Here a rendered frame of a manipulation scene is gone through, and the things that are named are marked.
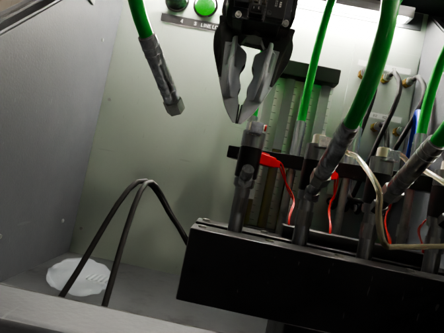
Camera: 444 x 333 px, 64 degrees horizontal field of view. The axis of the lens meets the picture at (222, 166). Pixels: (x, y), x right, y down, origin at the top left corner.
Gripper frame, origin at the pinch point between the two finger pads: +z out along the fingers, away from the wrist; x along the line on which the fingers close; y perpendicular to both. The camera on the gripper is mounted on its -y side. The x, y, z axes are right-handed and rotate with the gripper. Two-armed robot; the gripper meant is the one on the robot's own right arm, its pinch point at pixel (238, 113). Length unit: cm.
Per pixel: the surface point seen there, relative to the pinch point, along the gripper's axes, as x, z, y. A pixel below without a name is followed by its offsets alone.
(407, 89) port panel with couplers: 31.9, -17.3, -30.9
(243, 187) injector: 2.3, 8.2, -1.7
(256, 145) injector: 2.8, 2.9, -2.0
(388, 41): 10.5, -5.5, 12.6
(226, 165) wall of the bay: -0.8, 5.0, -31.3
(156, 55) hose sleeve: -9.0, -2.9, 6.2
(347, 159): 17.7, 0.9, -14.6
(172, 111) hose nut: -7.4, 1.5, 0.9
